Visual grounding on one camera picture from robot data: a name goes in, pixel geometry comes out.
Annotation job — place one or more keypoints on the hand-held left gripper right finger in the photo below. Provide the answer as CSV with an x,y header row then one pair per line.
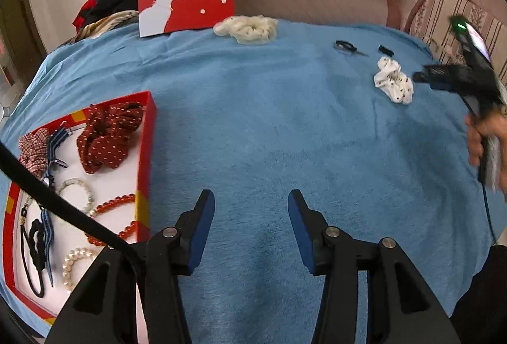
x,y
301,225

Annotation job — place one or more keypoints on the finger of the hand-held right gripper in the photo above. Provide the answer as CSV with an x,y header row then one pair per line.
x,y
443,86
433,74

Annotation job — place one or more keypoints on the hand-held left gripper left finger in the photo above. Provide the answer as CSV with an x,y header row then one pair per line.
x,y
200,225

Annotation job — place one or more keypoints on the white spotted scrunchie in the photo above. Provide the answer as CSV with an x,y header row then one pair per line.
x,y
392,84

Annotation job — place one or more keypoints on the red gift box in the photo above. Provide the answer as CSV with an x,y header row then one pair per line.
x,y
144,162

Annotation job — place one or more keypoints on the dark red polka-dot scrunchie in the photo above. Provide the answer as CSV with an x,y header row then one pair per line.
x,y
103,146

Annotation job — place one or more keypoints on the red plaid scrunchie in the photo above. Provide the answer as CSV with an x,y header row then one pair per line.
x,y
33,154

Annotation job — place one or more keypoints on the person's right hand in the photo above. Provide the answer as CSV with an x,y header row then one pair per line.
x,y
473,142

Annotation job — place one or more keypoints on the small black clip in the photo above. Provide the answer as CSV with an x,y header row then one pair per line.
x,y
386,50

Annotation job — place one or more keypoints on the striped floral armrest cushion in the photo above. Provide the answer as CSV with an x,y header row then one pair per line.
x,y
443,11

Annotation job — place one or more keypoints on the black hair clip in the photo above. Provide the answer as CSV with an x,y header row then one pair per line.
x,y
342,47

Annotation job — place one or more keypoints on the blue fleece blanket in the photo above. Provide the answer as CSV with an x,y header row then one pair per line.
x,y
257,130

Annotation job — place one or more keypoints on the cream scrunchie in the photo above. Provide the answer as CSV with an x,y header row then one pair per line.
x,y
249,29

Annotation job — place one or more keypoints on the person's dark pants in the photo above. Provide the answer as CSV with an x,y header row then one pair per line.
x,y
483,296

